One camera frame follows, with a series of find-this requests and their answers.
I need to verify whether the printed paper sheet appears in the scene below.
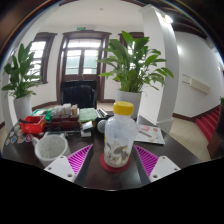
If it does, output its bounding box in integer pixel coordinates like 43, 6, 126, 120
134, 123, 166, 145

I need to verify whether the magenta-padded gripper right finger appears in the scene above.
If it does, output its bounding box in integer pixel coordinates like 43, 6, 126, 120
130, 144, 182, 186

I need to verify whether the slim leafy plant white pot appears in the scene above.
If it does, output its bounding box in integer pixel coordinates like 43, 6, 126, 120
1, 41, 43, 121

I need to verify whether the dark wood framed window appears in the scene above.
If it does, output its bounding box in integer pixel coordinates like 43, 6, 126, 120
28, 32, 58, 84

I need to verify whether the group of small white containers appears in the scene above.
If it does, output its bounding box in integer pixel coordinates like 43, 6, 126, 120
51, 103, 79, 118

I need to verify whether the clear yellow-capped drink bottle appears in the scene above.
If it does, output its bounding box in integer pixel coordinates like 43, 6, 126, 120
103, 101, 139, 169

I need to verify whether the green plastic tray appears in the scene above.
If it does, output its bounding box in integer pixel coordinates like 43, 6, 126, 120
31, 109, 53, 118

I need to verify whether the flat round red coaster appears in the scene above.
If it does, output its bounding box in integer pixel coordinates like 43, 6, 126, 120
99, 152, 132, 174

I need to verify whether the large leafy plant white pot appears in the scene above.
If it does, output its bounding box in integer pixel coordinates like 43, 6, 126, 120
97, 30, 175, 119

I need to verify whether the white wall unit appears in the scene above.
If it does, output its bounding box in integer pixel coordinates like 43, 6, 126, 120
188, 75, 212, 94

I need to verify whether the red plastic basket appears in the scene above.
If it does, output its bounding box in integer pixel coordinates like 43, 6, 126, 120
19, 114, 47, 135

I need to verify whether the dark wood glazed door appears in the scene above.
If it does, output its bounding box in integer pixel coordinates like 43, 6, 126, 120
56, 30, 112, 103

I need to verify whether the green cloth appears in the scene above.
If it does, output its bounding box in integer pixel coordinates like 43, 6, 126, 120
78, 107, 99, 123

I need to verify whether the dark brown box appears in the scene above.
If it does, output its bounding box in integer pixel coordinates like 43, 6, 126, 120
48, 116, 81, 131

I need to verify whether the black office chair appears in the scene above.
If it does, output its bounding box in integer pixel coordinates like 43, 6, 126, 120
59, 79, 98, 109

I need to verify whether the white mug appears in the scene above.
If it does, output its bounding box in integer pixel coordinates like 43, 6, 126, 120
31, 132, 72, 168

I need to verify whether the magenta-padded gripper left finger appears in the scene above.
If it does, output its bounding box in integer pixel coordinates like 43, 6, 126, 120
43, 143, 96, 188

